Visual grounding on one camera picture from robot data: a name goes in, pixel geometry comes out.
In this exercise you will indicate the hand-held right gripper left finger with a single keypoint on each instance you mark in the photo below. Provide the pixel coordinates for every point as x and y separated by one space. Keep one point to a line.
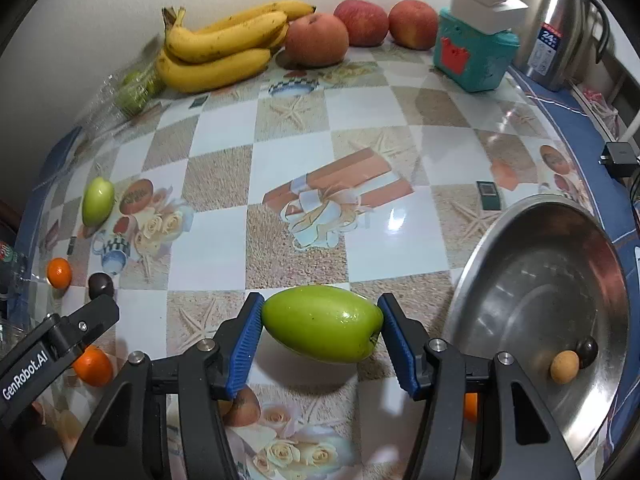
245 345

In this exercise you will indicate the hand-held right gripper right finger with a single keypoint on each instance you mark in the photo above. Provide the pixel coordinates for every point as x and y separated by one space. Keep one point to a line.
400 345

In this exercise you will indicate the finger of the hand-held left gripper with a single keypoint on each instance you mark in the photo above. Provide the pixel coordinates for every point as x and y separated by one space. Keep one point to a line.
92 317

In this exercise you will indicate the dark purple plum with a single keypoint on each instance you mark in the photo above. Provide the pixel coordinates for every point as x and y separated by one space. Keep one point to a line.
588 351
100 285

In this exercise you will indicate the small orange tangerine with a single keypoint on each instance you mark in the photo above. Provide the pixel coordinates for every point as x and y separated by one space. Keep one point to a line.
59 273

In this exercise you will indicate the green jujube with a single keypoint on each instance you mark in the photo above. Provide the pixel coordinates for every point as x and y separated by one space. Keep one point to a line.
97 202
320 322

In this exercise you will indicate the stainless steel bowl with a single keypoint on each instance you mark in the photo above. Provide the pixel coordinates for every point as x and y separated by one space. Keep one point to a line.
540 280

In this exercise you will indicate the brown longan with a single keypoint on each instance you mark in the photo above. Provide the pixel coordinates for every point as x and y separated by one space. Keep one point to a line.
565 367

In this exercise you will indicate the clear bag of green fruits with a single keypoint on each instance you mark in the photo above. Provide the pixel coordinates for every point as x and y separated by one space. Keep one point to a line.
132 90

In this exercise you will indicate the clear glass cup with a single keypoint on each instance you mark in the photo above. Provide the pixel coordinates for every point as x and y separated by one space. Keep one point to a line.
15 270

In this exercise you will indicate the checkered printed tablecloth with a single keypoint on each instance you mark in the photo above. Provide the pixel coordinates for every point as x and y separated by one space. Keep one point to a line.
350 125

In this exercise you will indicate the yellow banana bunch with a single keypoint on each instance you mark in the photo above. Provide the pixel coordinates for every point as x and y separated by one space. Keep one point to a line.
215 70

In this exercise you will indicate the black power adapter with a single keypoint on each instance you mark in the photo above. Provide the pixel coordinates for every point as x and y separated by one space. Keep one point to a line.
620 155

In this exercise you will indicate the teal box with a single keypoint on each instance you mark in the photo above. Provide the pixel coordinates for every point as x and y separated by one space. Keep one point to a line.
475 60

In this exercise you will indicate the red apple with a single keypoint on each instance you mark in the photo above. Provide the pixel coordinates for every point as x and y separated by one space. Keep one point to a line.
361 22
316 40
414 24

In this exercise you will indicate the stainless steel kettle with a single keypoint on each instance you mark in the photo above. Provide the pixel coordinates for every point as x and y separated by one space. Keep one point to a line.
550 25

